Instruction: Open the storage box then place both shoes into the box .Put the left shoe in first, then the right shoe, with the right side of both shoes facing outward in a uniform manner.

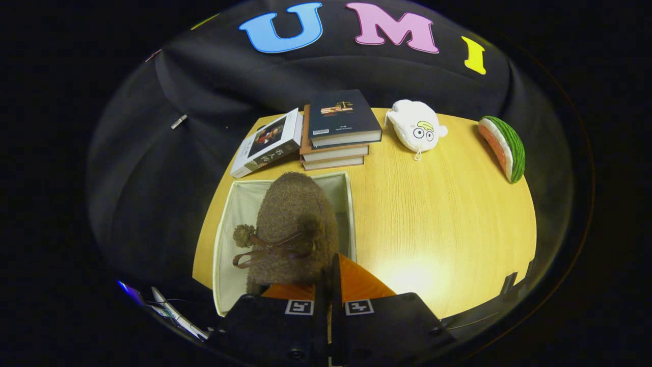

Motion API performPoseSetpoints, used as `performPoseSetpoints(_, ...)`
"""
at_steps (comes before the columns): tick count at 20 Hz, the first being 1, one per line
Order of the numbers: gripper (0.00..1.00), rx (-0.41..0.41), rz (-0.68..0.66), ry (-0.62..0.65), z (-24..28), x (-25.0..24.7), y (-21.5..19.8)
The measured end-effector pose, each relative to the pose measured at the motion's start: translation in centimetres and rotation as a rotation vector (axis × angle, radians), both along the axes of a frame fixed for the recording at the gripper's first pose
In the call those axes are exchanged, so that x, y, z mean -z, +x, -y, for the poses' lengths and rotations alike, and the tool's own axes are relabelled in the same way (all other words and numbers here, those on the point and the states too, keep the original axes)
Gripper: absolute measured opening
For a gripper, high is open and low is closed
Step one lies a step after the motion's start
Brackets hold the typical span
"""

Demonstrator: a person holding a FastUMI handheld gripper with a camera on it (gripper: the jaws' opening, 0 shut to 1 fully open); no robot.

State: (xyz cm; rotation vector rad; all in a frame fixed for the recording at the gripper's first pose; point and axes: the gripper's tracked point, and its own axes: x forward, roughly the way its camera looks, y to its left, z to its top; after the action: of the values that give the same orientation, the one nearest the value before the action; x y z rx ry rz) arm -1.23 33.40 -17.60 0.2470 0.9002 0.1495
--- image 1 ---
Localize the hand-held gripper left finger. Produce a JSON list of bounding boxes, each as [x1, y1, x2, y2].
[[206, 272, 329, 367]]

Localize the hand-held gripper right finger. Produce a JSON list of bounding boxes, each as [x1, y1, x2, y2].
[[330, 252, 457, 367]]

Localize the brown fuzzy shoe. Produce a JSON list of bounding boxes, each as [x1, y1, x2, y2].
[[233, 172, 340, 296]]

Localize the grey fabric storage box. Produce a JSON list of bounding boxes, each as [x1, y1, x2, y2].
[[212, 171, 357, 318]]

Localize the white slim device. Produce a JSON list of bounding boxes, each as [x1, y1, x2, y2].
[[151, 286, 209, 341]]

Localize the thin brown book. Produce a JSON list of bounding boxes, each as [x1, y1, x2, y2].
[[301, 155, 365, 171]]

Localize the brown cover book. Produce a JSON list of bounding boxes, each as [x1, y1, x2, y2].
[[300, 104, 370, 163]]

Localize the white book with portrait cover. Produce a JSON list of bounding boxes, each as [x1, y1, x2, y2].
[[230, 108, 304, 179]]

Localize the dark hardcover book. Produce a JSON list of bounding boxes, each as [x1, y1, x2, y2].
[[308, 89, 383, 149]]

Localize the small blue lit device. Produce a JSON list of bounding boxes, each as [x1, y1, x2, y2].
[[116, 279, 146, 306]]

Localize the white plush toy with face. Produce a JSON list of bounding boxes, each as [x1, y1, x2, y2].
[[385, 99, 449, 161]]

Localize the watermelon slice plush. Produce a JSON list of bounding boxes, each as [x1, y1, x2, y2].
[[478, 116, 526, 184]]

